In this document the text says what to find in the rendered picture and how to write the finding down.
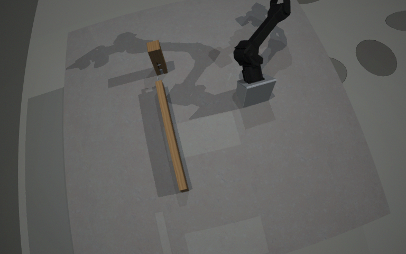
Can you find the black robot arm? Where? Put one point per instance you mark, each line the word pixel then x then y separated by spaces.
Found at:
pixel 246 52

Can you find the dark brown wooden post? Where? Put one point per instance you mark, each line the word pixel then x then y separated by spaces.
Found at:
pixel 156 57

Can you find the tan wooden board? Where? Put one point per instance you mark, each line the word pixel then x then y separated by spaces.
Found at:
pixel 171 137

